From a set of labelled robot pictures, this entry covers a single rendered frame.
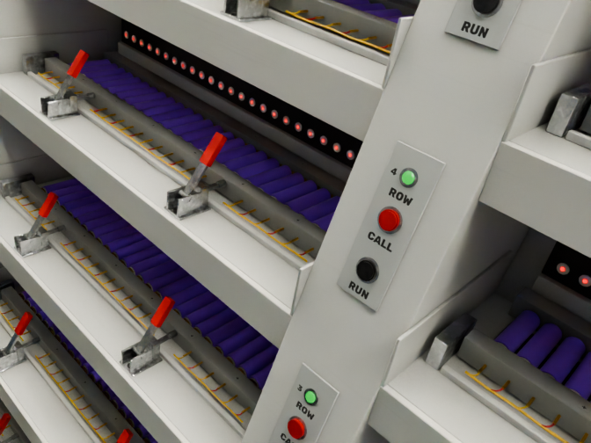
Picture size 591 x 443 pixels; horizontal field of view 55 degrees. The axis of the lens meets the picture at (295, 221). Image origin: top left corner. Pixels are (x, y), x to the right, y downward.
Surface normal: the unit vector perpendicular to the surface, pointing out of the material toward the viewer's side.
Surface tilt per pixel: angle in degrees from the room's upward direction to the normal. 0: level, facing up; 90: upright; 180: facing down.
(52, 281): 15
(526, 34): 90
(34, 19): 90
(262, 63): 105
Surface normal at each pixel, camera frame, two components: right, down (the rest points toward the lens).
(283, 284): 0.16, -0.83
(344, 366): -0.61, 0.07
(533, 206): -0.68, 0.30
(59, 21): 0.72, 0.47
